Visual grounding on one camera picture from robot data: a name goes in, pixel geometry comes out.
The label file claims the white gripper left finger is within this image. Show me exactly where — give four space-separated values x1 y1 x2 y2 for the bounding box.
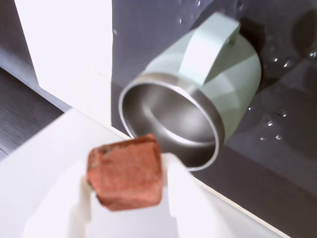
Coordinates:
0 108 136 238

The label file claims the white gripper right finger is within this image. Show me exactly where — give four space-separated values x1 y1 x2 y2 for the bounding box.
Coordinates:
160 152 251 238

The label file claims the red cube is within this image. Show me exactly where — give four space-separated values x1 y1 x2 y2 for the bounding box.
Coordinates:
85 133 164 212

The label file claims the black table mat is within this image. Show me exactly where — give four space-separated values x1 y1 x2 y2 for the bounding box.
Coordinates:
109 0 317 238

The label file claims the pale green steel mug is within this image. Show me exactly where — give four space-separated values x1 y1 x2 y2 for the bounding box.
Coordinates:
118 10 263 173

